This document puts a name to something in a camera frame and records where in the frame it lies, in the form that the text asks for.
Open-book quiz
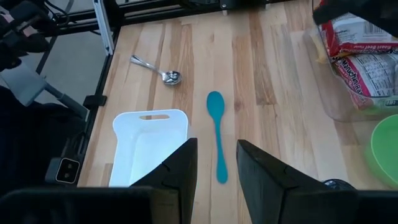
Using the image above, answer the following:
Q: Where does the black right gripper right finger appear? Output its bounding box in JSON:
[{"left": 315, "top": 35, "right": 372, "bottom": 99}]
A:
[{"left": 236, "top": 139, "right": 358, "bottom": 224}]

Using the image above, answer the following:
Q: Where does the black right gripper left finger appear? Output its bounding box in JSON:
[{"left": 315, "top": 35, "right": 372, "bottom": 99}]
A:
[{"left": 129, "top": 138, "right": 198, "bottom": 224}]

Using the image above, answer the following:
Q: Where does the teal plastic spoon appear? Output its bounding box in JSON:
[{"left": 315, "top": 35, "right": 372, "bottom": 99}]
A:
[{"left": 206, "top": 90, "right": 229, "bottom": 185}]

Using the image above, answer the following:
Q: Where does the white plastic bin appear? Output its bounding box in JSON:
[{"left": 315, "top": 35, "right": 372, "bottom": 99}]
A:
[{"left": 108, "top": 108, "right": 190, "bottom": 188}]

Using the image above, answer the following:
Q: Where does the red white Maruchan ramen packet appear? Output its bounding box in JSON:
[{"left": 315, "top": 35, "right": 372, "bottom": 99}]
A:
[{"left": 331, "top": 52, "right": 398, "bottom": 110}]

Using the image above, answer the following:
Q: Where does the clear plastic bin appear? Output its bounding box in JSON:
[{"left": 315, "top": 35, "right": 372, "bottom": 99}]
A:
[{"left": 303, "top": 17, "right": 398, "bottom": 123}]

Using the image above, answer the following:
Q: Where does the silver metal spoon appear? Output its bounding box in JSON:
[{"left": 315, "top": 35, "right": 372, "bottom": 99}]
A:
[{"left": 129, "top": 54, "right": 183, "bottom": 86}]

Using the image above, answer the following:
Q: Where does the green plastic bowl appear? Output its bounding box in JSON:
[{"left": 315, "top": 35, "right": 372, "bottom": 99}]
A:
[{"left": 364, "top": 113, "right": 398, "bottom": 190}]

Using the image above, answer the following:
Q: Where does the small grey white camera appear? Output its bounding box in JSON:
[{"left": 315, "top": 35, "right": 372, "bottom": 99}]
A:
[{"left": 45, "top": 157, "right": 81, "bottom": 185}]

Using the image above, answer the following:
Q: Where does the silver aluminium extrusion post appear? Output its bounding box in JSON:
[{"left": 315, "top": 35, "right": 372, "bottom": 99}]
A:
[{"left": 92, "top": 0, "right": 116, "bottom": 57}]

